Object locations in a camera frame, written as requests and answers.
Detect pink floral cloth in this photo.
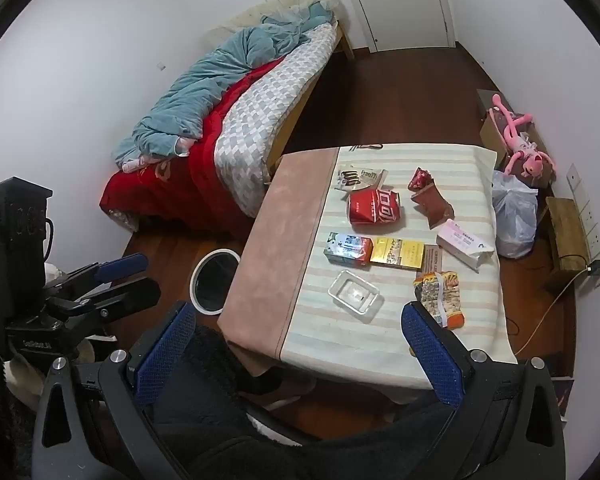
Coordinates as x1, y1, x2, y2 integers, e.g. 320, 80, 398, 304
120, 135, 196, 173

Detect grey checkered bed sheet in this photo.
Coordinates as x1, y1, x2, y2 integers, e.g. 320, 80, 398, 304
215, 25, 338, 218

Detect yellow box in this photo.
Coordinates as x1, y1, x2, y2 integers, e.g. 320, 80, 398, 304
369, 237, 425, 271

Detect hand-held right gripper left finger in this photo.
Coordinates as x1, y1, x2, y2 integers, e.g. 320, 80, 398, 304
30, 301, 198, 480

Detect white door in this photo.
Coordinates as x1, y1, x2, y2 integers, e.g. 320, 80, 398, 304
340, 0, 456, 53

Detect pink plush toy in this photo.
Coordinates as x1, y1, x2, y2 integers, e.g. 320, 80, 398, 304
489, 95, 557, 181

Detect wooden bed frame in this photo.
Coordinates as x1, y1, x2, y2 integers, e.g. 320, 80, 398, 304
265, 20, 356, 183

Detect blue and red carton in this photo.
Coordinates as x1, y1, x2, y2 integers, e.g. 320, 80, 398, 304
324, 231, 373, 268

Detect white and pink tissue pack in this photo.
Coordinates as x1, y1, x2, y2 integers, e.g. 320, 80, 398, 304
436, 219, 493, 275

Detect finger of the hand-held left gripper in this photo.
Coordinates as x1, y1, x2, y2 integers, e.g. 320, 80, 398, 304
46, 277, 161, 329
61, 253, 149, 289

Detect beige cable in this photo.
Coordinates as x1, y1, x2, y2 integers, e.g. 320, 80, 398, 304
517, 270, 591, 356

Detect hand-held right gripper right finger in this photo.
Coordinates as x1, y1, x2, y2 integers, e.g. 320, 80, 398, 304
401, 301, 567, 480

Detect beige floral bed sheet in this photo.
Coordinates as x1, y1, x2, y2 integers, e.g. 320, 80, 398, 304
102, 205, 141, 233

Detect chocolate wafer packet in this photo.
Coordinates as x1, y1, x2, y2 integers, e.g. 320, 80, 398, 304
334, 167, 385, 193

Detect brown paper card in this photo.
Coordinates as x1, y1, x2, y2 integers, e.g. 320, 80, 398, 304
420, 244, 445, 276

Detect brown snack packet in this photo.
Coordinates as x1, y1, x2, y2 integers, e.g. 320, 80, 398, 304
411, 185, 455, 231

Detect white plastic bag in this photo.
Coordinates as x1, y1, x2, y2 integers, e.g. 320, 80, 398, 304
491, 170, 539, 259

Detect clear plastic container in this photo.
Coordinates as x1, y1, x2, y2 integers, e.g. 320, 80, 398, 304
328, 270, 385, 316

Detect person's dark fuzzy pants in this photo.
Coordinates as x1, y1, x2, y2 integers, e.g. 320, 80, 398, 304
145, 324, 506, 480

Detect orange snack packet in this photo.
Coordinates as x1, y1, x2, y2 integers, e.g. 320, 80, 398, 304
413, 271, 467, 331

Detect white round trash bin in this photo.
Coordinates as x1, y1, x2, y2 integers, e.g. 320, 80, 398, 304
190, 248, 242, 317

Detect white wall outlet panel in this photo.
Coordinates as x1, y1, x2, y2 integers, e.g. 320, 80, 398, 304
566, 162, 600, 288

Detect small red snack wrapper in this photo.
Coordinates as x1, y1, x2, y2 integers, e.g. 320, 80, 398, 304
407, 167, 433, 192

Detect crushed red soda can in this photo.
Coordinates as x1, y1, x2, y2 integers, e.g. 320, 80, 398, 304
347, 187, 402, 226

